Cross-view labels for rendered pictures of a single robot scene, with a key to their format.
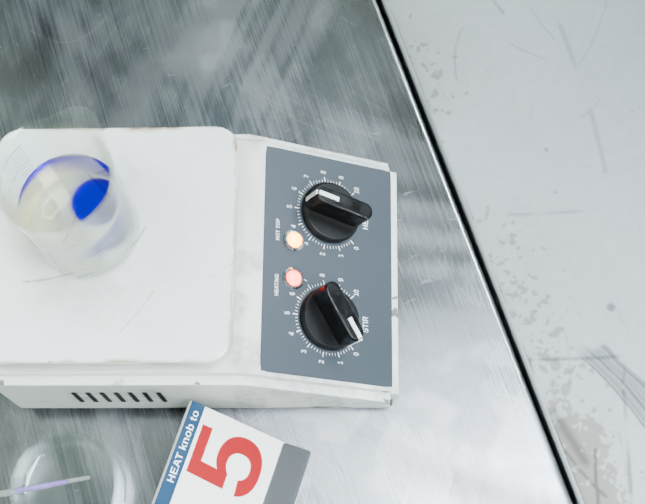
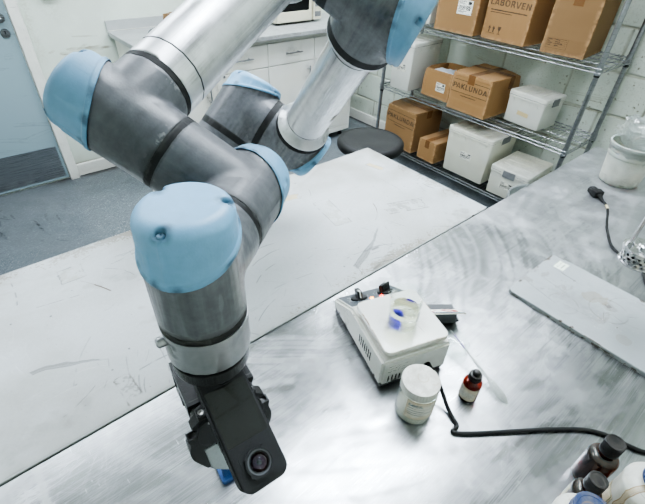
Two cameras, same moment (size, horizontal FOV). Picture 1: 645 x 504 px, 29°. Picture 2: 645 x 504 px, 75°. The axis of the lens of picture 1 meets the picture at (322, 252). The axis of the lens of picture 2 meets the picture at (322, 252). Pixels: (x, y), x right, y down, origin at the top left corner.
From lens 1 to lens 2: 0.75 m
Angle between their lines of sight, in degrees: 63
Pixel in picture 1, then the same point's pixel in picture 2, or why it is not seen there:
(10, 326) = (436, 330)
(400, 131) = (318, 310)
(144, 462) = not seen: hidden behind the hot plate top
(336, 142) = (328, 322)
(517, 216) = (330, 284)
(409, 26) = (286, 317)
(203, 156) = (367, 307)
